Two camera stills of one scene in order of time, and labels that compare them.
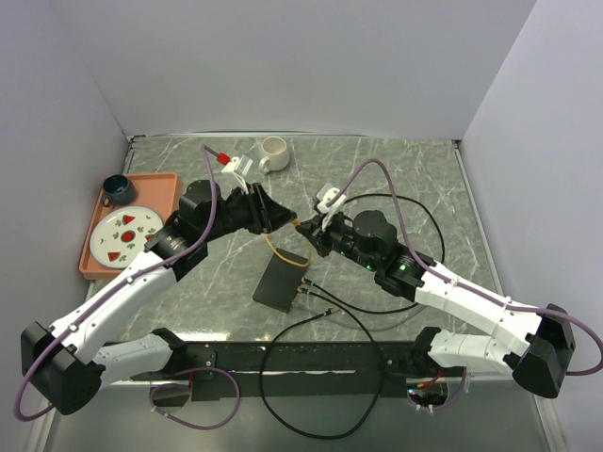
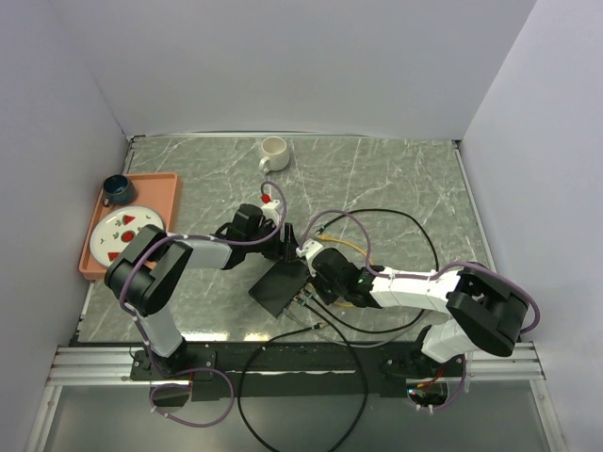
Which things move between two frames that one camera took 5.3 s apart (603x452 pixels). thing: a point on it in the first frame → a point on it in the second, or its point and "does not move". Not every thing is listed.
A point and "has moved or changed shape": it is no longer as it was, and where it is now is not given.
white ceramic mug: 276,155 does not move
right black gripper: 312,227 → 326,297
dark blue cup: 117,190 does not move
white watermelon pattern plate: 121,234 does not move
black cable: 385,311 → 385,211
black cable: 287,326 → 291,333
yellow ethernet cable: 296,222 has moved or changed shape
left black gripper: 267,215 → 285,251
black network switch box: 281,281 does not move
